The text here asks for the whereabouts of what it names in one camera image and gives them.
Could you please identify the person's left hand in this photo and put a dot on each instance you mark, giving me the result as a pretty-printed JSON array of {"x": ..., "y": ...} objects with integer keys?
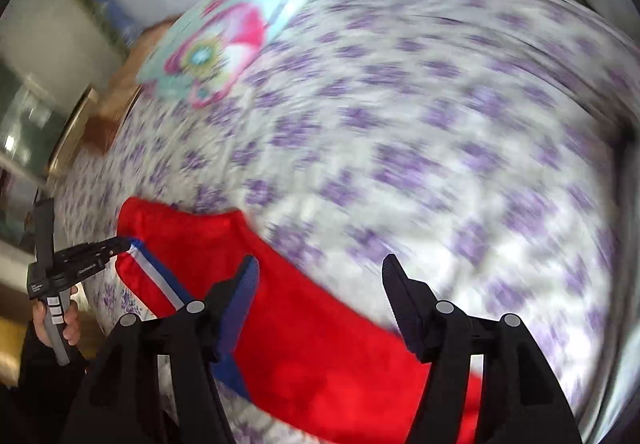
[{"x": 70, "y": 324}]

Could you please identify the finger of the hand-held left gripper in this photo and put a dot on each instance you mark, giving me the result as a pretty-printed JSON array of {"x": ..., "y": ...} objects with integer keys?
[{"x": 107, "y": 246}]

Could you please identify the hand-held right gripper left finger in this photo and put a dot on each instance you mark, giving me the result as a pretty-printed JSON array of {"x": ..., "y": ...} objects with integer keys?
[{"x": 241, "y": 304}]

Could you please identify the purple floral bed sheet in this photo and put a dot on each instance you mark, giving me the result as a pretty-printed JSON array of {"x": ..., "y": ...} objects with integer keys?
[{"x": 400, "y": 148}]

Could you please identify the wooden bed frame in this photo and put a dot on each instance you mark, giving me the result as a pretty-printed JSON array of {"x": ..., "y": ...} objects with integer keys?
[{"x": 117, "y": 98}]

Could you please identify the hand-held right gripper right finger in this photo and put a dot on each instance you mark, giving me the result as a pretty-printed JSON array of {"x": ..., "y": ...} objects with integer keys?
[{"x": 406, "y": 309}]

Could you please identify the person's left forearm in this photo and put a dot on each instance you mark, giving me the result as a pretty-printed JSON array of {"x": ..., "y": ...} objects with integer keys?
[{"x": 37, "y": 389}]

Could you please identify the teal and pink floral pillow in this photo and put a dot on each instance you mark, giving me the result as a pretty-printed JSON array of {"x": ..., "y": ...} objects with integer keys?
[{"x": 225, "y": 38}]

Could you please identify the red pants with striped side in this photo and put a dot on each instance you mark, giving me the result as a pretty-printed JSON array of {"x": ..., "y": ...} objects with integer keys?
[{"x": 310, "y": 334}]

